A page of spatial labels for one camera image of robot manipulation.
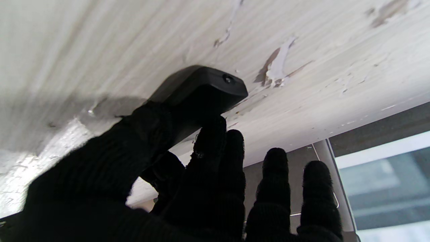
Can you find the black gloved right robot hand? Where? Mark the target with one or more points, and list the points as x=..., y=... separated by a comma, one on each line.
x=166, y=178

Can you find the black remote control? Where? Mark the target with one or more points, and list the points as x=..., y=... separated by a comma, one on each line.
x=201, y=90

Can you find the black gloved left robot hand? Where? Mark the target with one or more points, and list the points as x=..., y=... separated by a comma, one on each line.
x=100, y=201

